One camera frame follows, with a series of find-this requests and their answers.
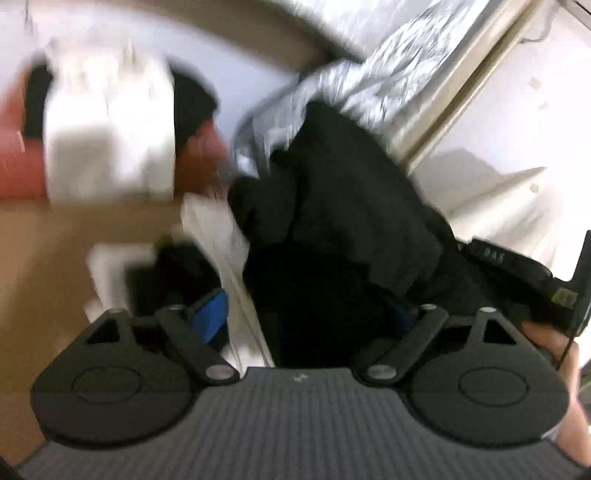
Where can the person's right hand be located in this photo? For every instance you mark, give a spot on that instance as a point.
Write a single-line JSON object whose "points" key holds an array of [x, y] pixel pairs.
{"points": [[561, 355]]}

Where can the white garment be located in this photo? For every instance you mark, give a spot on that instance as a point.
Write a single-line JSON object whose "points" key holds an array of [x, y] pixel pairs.
{"points": [[106, 129]]}

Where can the black sweater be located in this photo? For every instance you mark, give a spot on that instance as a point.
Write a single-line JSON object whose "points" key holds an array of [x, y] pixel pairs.
{"points": [[341, 207]]}

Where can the dark cloth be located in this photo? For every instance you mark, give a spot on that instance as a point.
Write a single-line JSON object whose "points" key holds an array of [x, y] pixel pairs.
{"points": [[175, 272]]}

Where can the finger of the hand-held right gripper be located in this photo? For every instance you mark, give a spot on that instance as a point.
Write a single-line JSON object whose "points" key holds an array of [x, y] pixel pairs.
{"points": [[503, 265]]}

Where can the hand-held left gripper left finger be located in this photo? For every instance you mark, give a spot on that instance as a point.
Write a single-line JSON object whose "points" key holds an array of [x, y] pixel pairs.
{"points": [[210, 317]]}

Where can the beige frame bar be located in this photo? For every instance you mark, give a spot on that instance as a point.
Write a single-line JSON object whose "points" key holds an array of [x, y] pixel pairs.
{"points": [[466, 87]]}

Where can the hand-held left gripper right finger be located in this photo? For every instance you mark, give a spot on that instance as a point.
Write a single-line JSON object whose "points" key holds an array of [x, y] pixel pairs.
{"points": [[407, 318]]}

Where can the white folded cloth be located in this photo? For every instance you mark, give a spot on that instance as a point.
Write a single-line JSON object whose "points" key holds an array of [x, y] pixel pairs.
{"points": [[221, 240]]}

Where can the silver grey patterned blanket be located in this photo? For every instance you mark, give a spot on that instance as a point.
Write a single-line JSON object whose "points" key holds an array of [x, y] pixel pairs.
{"points": [[369, 69]]}

